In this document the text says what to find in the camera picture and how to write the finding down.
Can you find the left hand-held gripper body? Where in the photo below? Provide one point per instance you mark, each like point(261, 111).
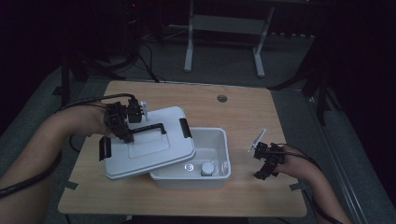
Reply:
point(116, 116)

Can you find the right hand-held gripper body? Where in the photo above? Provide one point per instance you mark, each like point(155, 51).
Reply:
point(274, 154)

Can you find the white plastic box lid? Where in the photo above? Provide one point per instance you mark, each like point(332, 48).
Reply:
point(149, 155)

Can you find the white plastic storage box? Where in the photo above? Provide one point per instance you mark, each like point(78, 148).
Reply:
point(211, 140)

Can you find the white jar with green label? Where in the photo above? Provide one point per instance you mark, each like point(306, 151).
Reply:
point(207, 168)

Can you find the person's right hand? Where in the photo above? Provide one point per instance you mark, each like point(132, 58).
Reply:
point(292, 163)

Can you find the person's left hand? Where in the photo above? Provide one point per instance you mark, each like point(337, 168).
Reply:
point(90, 121)

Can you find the grey tape piece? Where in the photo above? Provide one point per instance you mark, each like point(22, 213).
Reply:
point(71, 185)
point(298, 186)

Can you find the black metal stand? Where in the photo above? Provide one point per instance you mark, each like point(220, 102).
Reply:
point(322, 90)
point(70, 71)

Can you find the small round shiny tin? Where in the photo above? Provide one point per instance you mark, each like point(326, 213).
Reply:
point(189, 167)

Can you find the white metal desk frame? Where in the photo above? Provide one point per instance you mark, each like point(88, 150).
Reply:
point(224, 25)

